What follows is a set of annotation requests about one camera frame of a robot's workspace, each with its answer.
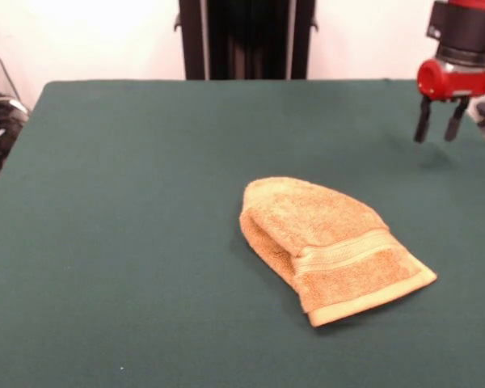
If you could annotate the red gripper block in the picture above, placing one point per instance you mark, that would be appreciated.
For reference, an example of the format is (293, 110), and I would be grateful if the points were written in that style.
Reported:
(456, 83)

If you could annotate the tan terry towel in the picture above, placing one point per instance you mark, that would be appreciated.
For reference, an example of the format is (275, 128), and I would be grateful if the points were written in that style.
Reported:
(327, 242)

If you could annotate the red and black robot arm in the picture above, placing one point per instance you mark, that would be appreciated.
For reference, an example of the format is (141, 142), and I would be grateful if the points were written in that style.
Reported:
(465, 32)

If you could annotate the dark green table cloth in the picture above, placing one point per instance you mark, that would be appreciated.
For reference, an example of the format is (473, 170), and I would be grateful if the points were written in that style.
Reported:
(125, 242)

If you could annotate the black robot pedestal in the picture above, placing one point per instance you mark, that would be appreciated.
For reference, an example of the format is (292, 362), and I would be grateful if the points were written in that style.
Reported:
(246, 40)

